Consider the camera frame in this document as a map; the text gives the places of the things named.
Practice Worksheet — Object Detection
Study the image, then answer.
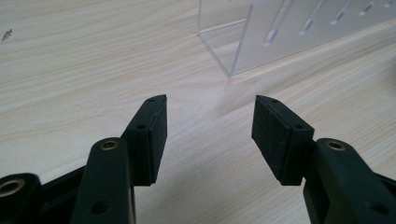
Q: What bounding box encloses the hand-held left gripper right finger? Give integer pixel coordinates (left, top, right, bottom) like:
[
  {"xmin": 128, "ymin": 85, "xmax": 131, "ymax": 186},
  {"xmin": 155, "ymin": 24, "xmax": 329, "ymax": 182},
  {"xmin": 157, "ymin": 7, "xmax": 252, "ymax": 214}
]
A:
[{"xmin": 250, "ymin": 94, "xmax": 396, "ymax": 224}]

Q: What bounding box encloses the clear acrylic slotted rack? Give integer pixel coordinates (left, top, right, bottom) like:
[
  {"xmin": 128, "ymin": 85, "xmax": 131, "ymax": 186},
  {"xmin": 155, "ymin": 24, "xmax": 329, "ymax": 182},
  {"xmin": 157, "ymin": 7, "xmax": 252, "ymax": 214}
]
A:
[{"xmin": 197, "ymin": 0, "xmax": 396, "ymax": 77}]

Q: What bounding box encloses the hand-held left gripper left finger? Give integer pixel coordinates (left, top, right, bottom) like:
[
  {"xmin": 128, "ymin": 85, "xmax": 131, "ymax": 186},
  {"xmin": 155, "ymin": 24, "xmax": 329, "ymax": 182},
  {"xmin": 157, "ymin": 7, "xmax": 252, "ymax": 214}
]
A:
[{"xmin": 70, "ymin": 94, "xmax": 168, "ymax": 224}]

